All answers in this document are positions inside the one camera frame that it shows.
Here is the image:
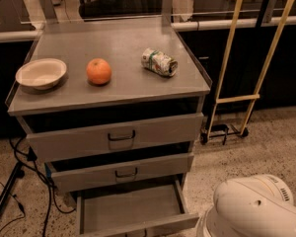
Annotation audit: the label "grey bottom drawer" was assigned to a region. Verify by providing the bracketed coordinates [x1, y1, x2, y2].
[76, 176, 198, 237]

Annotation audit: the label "grey drawer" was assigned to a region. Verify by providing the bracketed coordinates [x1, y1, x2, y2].
[51, 153, 193, 193]
[27, 113, 203, 162]
[76, 176, 198, 237]

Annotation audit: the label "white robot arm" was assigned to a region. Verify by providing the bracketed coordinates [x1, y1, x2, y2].
[196, 174, 296, 237]

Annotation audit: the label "grey metal drawer cabinet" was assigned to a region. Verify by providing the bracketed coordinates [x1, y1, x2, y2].
[4, 0, 213, 237]

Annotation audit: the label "grey middle drawer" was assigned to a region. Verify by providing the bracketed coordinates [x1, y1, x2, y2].
[51, 153, 193, 193]

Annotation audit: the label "grey top drawer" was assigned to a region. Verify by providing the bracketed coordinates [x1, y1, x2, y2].
[27, 113, 203, 162]

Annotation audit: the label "orange fruit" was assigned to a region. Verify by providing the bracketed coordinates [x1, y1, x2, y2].
[86, 58, 111, 85]

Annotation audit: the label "yellow hand truck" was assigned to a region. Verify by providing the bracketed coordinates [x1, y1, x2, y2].
[200, 0, 296, 143]

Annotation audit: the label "white bowl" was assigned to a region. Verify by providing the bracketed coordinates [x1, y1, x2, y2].
[15, 58, 67, 90]

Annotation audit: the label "person in dark clothes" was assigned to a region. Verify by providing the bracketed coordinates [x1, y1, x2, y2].
[79, 0, 162, 19]

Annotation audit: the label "black tripod leg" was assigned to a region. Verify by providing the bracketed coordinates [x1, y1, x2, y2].
[0, 163, 23, 214]

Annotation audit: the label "black floor cables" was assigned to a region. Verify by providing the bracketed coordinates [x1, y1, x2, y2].
[0, 136, 77, 237]

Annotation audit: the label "white horizontal rail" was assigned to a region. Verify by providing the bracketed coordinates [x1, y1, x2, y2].
[0, 16, 296, 42]

